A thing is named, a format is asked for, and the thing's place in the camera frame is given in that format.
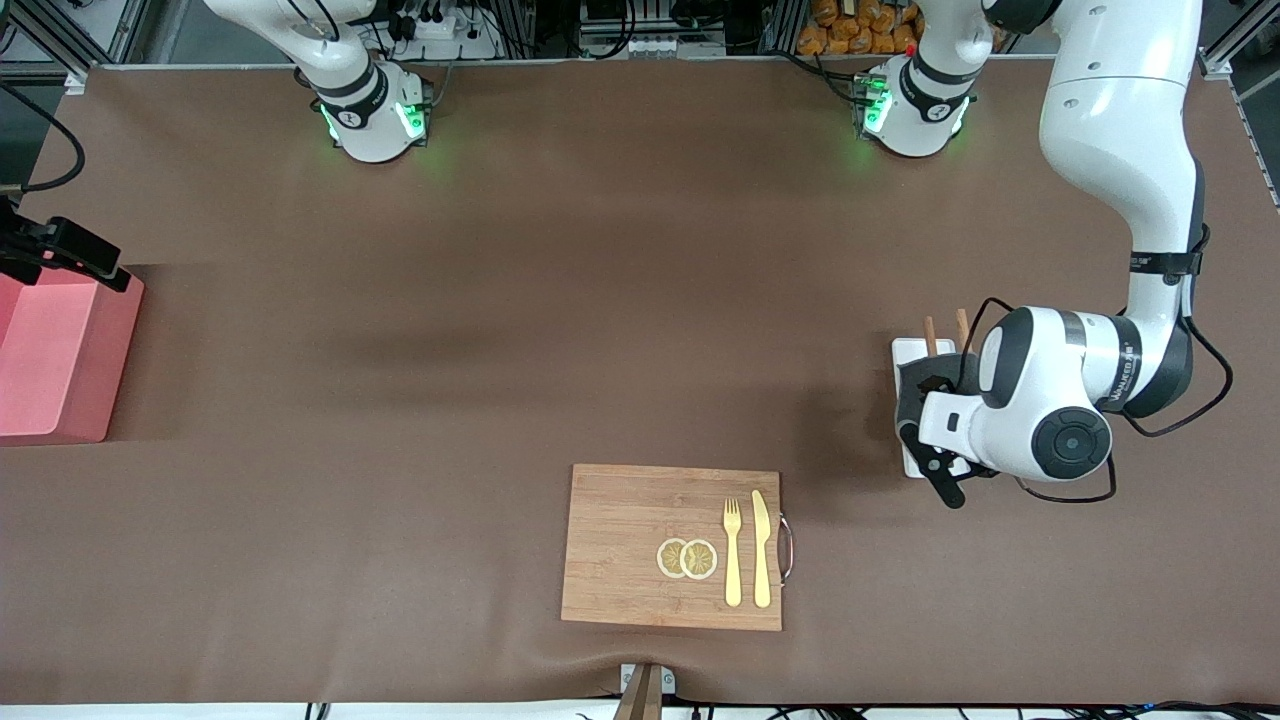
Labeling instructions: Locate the white rack base tray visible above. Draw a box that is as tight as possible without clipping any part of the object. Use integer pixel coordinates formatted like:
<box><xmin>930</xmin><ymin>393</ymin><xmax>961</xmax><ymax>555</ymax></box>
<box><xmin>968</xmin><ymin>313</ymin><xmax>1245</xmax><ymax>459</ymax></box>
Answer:
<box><xmin>891</xmin><ymin>337</ymin><xmax>974</xmax><ymax>480</ymax></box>

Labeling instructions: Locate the pink plastic bin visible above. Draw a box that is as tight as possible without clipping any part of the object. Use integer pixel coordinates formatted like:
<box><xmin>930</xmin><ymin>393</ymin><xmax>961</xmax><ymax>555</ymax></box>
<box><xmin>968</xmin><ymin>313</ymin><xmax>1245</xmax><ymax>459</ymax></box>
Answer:
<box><xmin>0</xmin><ymin>262</ymin><xmax>144</xmax><ymax>446</ymax></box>

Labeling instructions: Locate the yellow knife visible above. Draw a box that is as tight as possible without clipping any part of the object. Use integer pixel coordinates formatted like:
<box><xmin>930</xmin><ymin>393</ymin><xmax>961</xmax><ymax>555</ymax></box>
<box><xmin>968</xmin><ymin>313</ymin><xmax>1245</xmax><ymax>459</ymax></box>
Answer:
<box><xmin>750</xmin><ymin>489</ymin><xmax>774</xmax><ymax>609</ymax></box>

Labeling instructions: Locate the yellow fork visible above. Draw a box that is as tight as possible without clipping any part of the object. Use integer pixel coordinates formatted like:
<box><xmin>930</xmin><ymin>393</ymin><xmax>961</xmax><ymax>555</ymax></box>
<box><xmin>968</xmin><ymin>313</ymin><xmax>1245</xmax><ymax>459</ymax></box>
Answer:
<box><xmin>722</xmin><ymin>497</ymin><xmax>744</xmax><ymax>608</ymax></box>

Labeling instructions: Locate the bamboo cutting board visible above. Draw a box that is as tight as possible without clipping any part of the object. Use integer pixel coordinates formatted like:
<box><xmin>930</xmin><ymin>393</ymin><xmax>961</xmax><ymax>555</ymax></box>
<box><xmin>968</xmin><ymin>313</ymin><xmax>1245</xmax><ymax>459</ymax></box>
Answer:
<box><xmin>560</xmin><ymin>463</ymin><xmax>783</xmax><ymax>633</ymax></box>

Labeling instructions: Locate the brown table cover mat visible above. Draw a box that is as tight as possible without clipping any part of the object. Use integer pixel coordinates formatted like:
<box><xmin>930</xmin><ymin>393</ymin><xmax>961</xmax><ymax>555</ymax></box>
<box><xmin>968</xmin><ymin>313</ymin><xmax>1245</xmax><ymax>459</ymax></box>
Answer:
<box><xmin>0</xmin><ymin>58</ymin><xmax>1280</xmax><ymax>706</ymax></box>

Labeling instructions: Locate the orange packaged snacks pile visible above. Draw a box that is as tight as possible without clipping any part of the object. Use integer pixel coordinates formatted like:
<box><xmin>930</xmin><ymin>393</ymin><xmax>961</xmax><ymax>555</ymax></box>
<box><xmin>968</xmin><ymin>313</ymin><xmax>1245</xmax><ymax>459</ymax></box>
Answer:
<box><xmin>797</xmin><ymin>0</ymin><xmax>921</xmax><ymax>56</ymax></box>

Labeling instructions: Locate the white power strip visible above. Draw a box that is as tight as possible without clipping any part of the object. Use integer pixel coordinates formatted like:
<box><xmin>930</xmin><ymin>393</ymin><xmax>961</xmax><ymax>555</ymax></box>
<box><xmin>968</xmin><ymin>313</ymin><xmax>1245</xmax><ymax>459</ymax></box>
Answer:
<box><xmin>385</xmin><ymin>5</ymin><xmax>501</xmax><ymax>61</ymax></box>

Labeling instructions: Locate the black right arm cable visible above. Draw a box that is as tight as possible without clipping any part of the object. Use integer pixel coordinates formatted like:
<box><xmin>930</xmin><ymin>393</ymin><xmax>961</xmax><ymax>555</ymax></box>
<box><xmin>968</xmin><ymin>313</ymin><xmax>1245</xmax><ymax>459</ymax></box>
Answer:
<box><xmin>0</xmin><ymin>85</ymin><xmax>87</xmax><ymax>198</ymax></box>

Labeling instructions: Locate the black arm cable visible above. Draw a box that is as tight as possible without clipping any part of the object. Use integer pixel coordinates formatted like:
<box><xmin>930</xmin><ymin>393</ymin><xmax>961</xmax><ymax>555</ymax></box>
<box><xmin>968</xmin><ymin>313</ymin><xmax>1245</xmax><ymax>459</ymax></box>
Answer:
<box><xmin>0</xmin><ymin>85</ymin><xmax>87</xmax><ymax>198</ymax></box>
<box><xmin>965</xmin><ymin>225</ymin><xmax>1234</xmax><ymax>504</ymax></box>

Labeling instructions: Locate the aluminium frame post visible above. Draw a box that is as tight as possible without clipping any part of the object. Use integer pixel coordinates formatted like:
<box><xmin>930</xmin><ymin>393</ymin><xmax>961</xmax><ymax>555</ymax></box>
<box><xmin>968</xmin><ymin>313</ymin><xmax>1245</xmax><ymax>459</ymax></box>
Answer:
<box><xmin>0</xmin><ymin>0</ymin><xmax>151</xmax><ymax>91</ymax></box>
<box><xmin>1200</xmin><ymin>0</ymin><xmax>1280</xmax><ymax>81</ymax></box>

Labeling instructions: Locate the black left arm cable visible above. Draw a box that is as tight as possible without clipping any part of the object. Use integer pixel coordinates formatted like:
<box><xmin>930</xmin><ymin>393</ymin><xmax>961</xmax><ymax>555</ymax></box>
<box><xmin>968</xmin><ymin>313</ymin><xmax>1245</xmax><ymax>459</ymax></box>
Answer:
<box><xmin>965</xmin><ymin>225</ymin><xmax>1234</xmax><ymax>504</ymax></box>

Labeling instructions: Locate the metal clamp bracket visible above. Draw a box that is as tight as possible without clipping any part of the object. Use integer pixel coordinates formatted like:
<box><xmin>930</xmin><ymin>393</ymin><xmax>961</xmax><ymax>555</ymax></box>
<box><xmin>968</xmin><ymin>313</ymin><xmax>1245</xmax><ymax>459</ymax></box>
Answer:
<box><xmin>620</xmin><ymin>663</ymin><xmax>676</xmax><ymax>696</ymax></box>

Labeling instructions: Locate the brown stand post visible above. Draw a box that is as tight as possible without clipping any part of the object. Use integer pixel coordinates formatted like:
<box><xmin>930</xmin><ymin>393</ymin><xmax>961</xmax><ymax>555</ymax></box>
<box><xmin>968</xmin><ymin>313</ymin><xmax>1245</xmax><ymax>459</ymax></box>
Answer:
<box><xmin>613</xmin><ymin>665</ymin><xmax>663</xmax><ymax>720</ymax></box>

